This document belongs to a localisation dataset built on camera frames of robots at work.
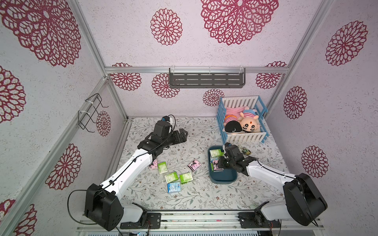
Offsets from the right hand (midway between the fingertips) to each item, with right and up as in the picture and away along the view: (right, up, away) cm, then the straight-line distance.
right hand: (221, 162), depth 90 cm
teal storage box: (+1, -8, -3) cm, 9 cm away
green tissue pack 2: (-30, -8, -5) cm, 31 cm away
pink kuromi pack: (-4, -2, -3) cm, 5 cm away
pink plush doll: (+9, +24, +8) cm, 27 cm away
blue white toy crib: (+29, +41, +19) cm, 54 cm away
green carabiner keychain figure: (+19, +6, +9) cm, 22 cm away
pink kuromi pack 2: (-17, -2, +2) cm, 17 cm away
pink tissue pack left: (-41, -3, +1) cm, 41 cm away
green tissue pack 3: (-22, -8, -4) cm, 24 cm away
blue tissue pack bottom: (-28, -12, -7) cm, 32 cm away
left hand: (-24, +17, -10) cm, 31 cm away
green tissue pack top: (-3, +6, +3) cm, 7 cm away
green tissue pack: (-36, -3, 0) cm, 36 cm away
